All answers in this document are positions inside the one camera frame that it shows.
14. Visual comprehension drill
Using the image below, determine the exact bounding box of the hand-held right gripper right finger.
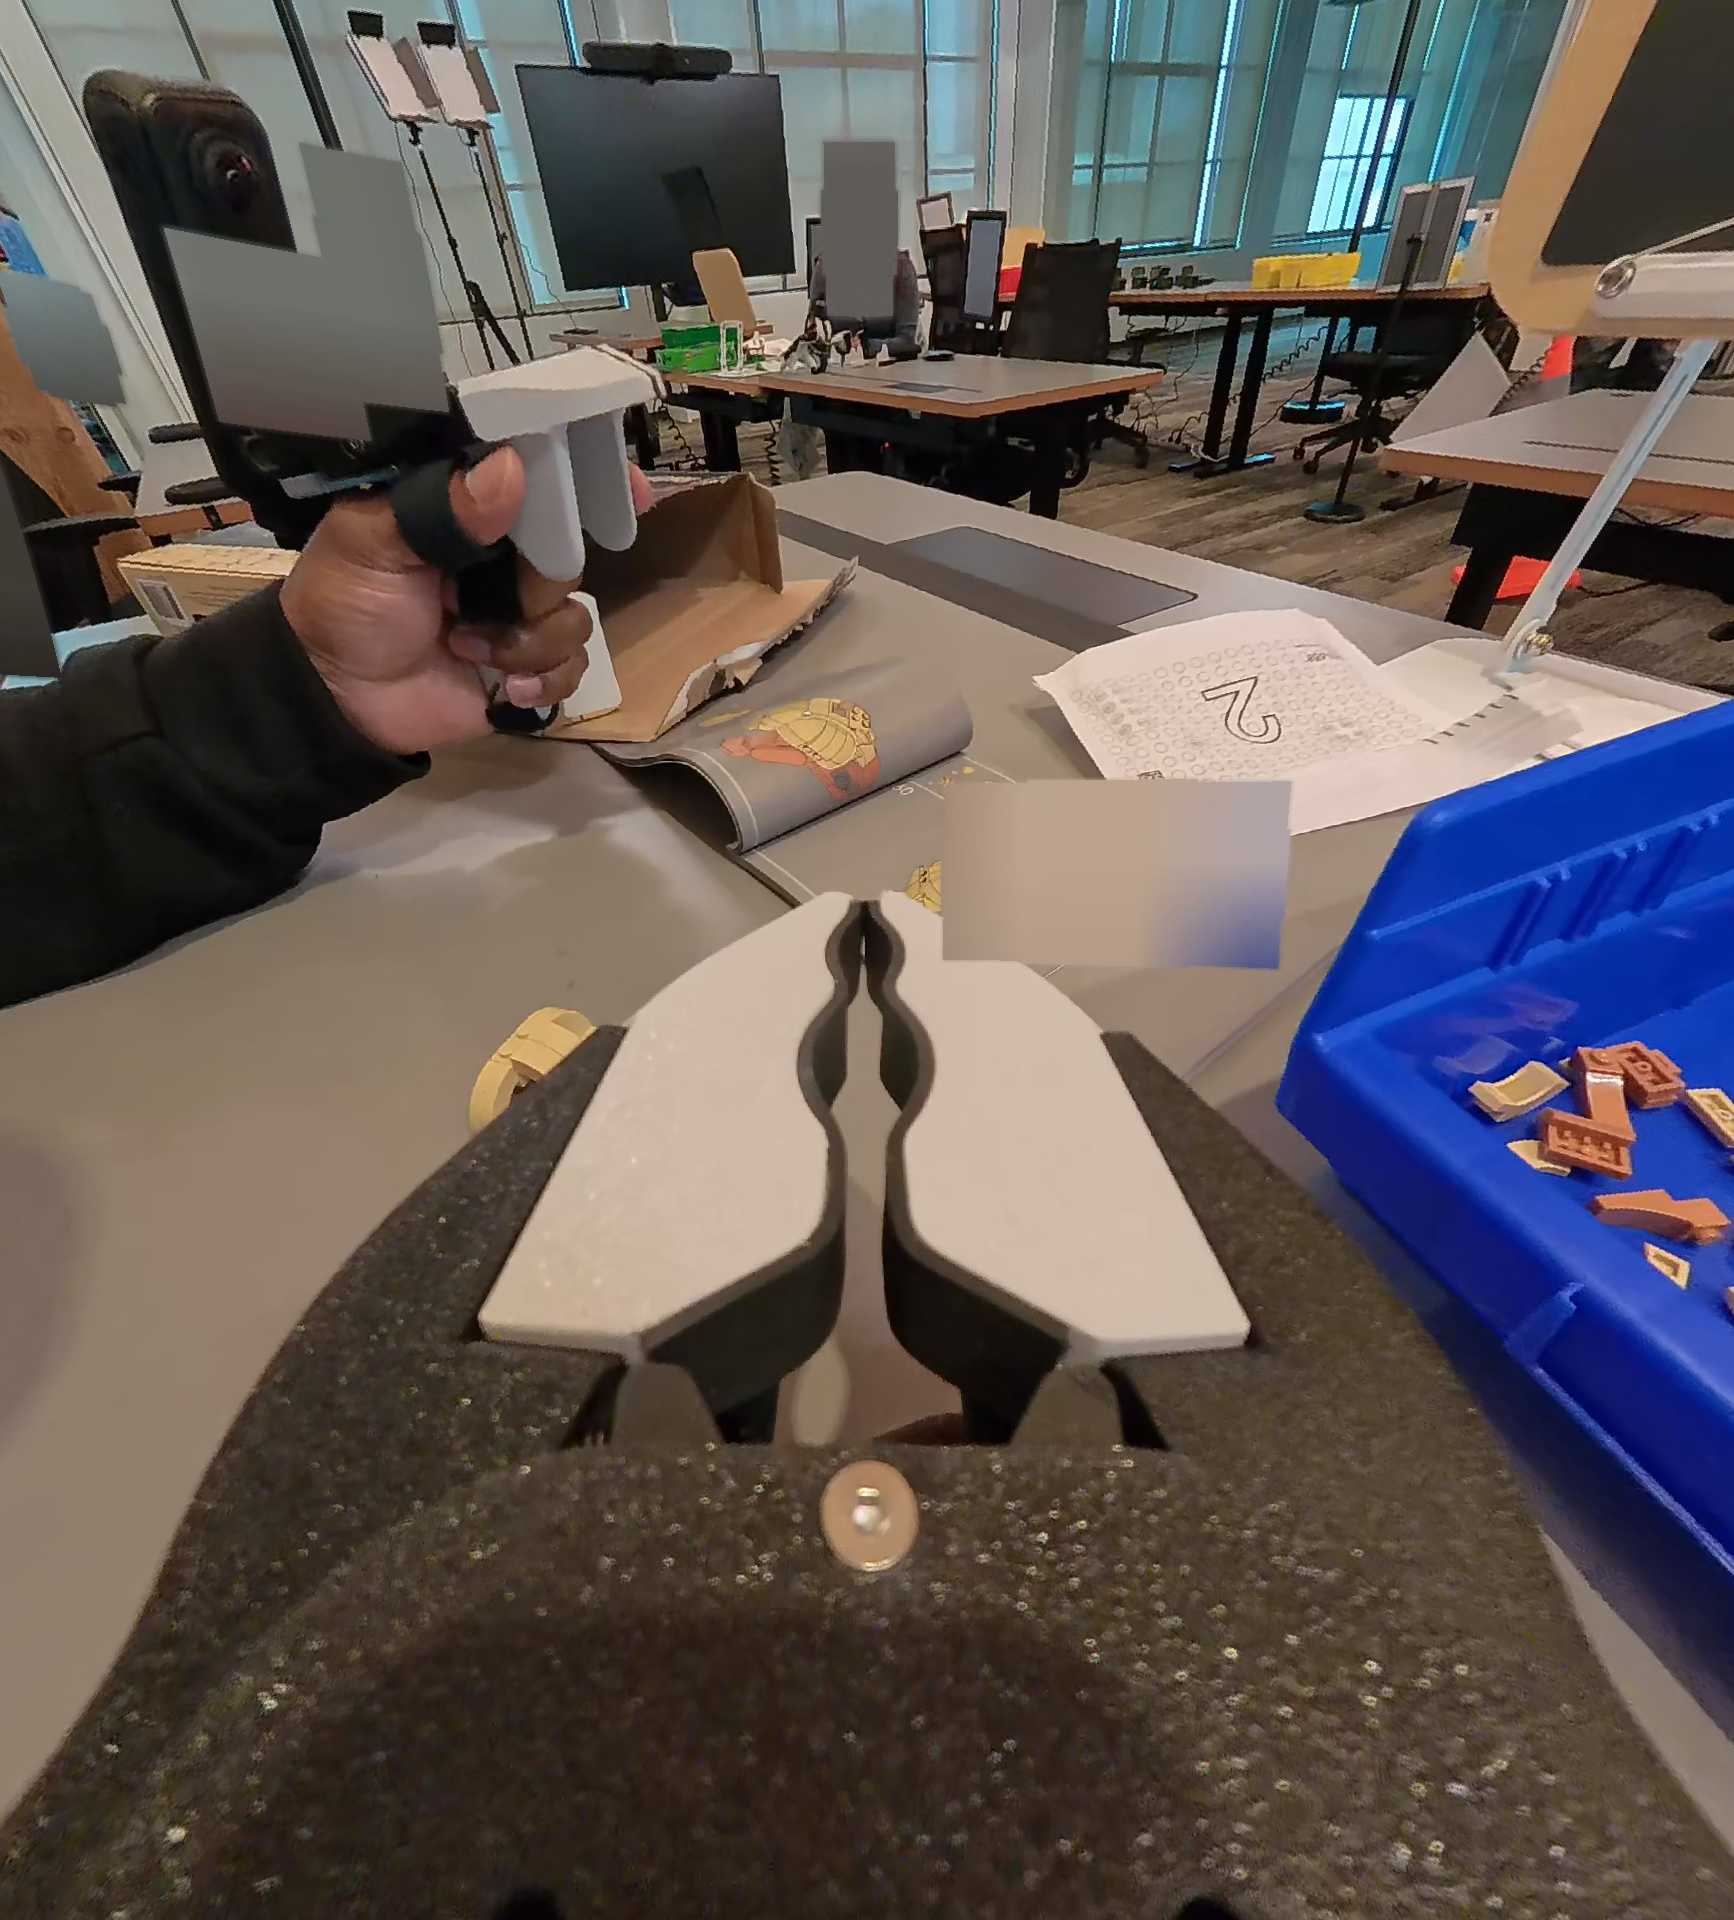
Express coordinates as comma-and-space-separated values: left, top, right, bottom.
865, 891, 1251, 1444

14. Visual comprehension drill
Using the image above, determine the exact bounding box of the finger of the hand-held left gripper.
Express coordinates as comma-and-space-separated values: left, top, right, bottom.
565, 352, 667, 550
457, 364, 611, 579

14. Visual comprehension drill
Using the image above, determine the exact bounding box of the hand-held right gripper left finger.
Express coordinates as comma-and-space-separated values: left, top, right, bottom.
475, 891, 868, 1440

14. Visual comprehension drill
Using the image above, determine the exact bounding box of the tan brick assembly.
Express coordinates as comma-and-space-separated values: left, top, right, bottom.
466, 1008, 600, 1134

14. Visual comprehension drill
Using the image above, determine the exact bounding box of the grey building instruction booklet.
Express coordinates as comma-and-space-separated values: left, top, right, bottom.
594, 689, 1026, 920

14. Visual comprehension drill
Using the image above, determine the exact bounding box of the blue plastic bin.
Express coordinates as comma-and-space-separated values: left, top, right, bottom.
1273, 717, 1734, 1667

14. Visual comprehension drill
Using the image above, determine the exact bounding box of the person's left forearm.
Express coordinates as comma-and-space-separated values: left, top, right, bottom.
0, 579, 434, 1044

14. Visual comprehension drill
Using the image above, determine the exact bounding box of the wood edged grey desk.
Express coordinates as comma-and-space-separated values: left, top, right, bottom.
662, 352, 1167, 520
1384, 387, 1734, 710

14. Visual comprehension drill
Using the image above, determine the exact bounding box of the person's left hand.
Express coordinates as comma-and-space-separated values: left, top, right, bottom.
278, 445, 652, 756

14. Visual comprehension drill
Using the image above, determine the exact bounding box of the torn open cardboard box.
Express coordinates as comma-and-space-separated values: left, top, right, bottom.
543, 474, 865, 746

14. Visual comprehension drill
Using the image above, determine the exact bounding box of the tan office chair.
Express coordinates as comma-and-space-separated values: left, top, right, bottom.
688, 250, 774, 343

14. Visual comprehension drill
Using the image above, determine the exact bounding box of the light panel on tripod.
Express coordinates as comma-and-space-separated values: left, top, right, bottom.
415, 17, 542, 369
345, 15, 509, 369

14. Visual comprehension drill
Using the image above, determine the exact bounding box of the large black screen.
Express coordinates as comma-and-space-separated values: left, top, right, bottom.
515, 58, 797, 297

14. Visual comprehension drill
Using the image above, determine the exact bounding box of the tan box with label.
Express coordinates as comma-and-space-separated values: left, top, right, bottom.
115, 539, 308, 624

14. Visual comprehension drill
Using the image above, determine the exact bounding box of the white printed paper sheet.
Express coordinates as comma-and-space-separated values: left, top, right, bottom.
1032, 608, 1467, 787

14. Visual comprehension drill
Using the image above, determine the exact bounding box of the pile of toy bricks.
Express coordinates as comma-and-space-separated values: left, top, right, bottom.
1437, 1037, 1734, 1386

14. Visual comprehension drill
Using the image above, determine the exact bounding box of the dark desk cable cover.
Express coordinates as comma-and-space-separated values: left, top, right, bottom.
779, 507, 1196, 637

